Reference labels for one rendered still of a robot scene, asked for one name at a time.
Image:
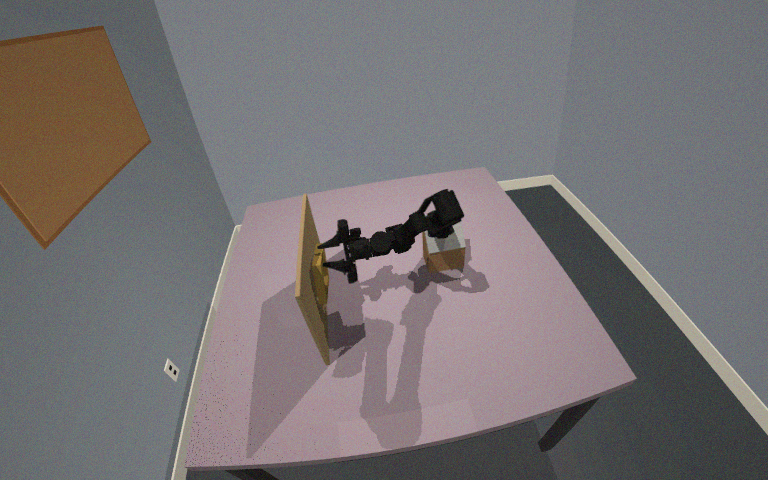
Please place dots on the yellow picture frame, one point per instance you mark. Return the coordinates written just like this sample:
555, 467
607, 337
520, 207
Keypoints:
320, 274

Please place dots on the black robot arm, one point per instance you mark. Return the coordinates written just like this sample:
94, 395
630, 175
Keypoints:
438, 223

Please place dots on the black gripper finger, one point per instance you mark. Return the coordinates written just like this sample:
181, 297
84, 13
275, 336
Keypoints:
333, 242
336, 265

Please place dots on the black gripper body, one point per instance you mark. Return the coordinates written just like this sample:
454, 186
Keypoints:
358, 249

